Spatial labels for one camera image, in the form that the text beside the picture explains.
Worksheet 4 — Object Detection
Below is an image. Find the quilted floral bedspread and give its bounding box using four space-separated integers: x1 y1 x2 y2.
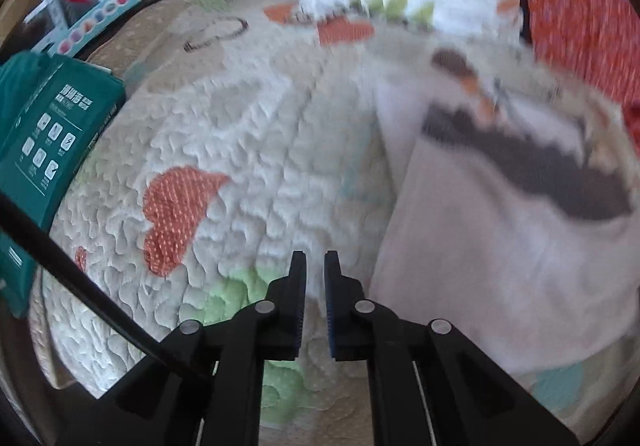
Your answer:
27 0 640 442

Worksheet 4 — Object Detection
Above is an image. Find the white and grey small garment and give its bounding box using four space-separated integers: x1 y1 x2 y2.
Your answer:
369 76 633 376

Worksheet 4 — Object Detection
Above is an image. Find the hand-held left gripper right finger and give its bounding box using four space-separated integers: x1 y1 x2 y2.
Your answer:
324 250 581 446

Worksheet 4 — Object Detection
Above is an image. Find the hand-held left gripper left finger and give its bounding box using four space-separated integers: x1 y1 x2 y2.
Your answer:
65 251 307 446

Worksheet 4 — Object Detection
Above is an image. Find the black cable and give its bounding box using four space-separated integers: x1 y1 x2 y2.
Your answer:
0 193 211 379

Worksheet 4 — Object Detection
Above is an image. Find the blue box with coloured dots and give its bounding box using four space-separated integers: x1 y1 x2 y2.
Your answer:
31 0 143 59

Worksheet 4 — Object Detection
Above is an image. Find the green cardboard box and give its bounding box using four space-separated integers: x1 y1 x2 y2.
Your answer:
0 50 127 319

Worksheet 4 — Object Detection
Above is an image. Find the red patterned cloth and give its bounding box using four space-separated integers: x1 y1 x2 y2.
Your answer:
515 0 640 154

